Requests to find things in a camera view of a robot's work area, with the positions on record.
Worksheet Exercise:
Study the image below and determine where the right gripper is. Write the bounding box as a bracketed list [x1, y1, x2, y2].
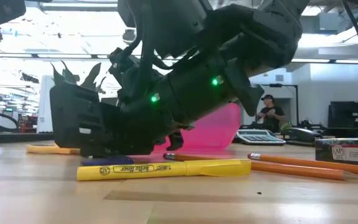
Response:
[50, 67, 198, 157]

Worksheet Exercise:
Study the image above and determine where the blue-purple rectangular eraser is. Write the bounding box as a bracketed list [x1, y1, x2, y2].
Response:
[81, 156, 135, 167]

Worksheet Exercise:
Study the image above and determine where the yellow highlighter marker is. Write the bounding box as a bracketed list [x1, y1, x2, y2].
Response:
[76, 159, 252, 182]

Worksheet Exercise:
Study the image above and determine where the orange pencil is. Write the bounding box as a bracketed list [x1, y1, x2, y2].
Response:
[162, 152, 358, 181]
[247, 152, 358, 178]

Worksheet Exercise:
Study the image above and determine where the crayon box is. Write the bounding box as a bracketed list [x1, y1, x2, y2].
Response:
[314, 138, 358, 168]

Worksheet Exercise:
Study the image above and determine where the white building column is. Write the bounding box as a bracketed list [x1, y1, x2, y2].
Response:
[37, 74, 55, 134]

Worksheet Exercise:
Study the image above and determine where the tall green leafy plant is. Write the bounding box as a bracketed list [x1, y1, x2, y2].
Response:
[50, 61, 107, 94]

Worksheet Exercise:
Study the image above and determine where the dark low bench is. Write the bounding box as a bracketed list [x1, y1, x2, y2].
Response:
[0, 132, 55, 146]

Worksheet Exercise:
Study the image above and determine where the pink plastic pencil box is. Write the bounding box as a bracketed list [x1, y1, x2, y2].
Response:
[152, 102, 241, 154]

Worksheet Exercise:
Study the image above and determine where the grey desk calculator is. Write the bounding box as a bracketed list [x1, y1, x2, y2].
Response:
[235, 129, 287, 146]

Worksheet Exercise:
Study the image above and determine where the person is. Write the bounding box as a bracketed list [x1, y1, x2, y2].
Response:
[255, 94, 287, 133]

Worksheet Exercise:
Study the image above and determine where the black stapler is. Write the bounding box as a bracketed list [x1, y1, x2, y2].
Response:
[286, 126, 326, 147]

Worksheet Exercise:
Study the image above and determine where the black cabinet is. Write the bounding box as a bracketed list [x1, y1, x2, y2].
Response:
[327, 100, 358, 139]

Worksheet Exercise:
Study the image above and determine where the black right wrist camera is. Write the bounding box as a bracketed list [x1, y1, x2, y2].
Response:
[108, 46, 142, 94]

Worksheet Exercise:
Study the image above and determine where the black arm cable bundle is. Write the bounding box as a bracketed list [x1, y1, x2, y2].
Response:
[135, 0, 157, 97]

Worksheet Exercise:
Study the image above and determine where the black metal frame stand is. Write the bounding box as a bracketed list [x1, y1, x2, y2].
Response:
[261, 83, 300, 127]

